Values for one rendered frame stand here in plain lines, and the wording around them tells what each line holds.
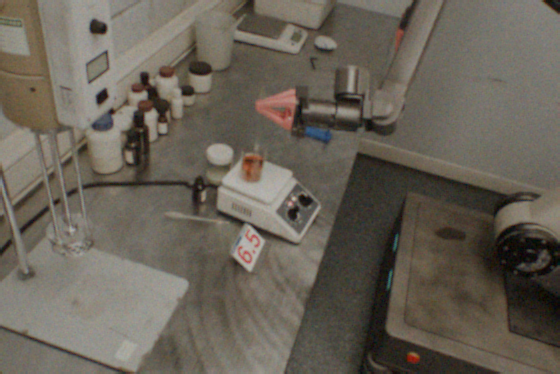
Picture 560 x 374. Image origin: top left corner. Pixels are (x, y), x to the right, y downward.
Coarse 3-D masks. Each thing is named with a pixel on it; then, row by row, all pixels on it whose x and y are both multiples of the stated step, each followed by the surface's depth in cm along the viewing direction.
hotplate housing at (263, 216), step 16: (224, 192) 105; (240, 192) 105; (288, 192) 108; (224, 208) 108; (240, 208) 105; (256, 208) 103; (272, 208) 103; (256, 224) 106; (272, 224) 104; (288, 240) 105
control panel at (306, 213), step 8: (296, 184) 111; (296, 192) 109; (288, 200) 107; (296, 200) 108; (280, 208) 104; (288, 208) 105; (304, 208) 108; (312, 208) 110; (280, 216) 103; (304, 216) 107; (288, 224) 103; (296, 224) 105; (304, 224) 106; (296, 232) 103
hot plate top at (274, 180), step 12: (264, 168) 110; (276, 168) 110; (228, 180) 105; (240, 180) 105; (264, 180) 107; (276, 180) 107; (288, 180) 108; (252, 192) 103; (264, 192) 103; (276, 192) 104
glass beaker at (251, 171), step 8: (248, 144) 104; (248, 152) 105; (256, 152) 105; (264, 152) 104; (248, 160) 101; (256, 160) 101; (264, 160) 102; (240, 168) 105; (248, 168) 102; (256, 168) 102; (240, 176) 105; (248, 176) 103; (256, 176) 104
